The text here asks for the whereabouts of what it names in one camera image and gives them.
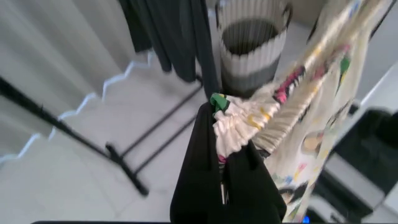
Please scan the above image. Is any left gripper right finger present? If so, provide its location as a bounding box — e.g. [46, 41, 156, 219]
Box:
[223, 141, 287, 222]

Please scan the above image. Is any black clothes rack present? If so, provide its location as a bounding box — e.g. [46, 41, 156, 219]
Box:
[0, 76, 206, 197]

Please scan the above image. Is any cream printed garment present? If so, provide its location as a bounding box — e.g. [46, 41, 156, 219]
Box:
[210, 0, 392, 222]

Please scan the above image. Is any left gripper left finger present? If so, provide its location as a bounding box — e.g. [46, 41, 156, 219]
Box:
[170, 102, 224, 222]

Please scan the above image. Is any dark grey shirt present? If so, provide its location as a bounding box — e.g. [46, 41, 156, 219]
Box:
[118, 0, 220, 99]

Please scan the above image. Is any white curtain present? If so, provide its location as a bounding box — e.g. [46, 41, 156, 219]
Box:
[0, 0, 153, 159]

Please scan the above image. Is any white laundry basket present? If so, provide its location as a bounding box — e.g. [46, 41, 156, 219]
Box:
[215, 0, 293, 97]

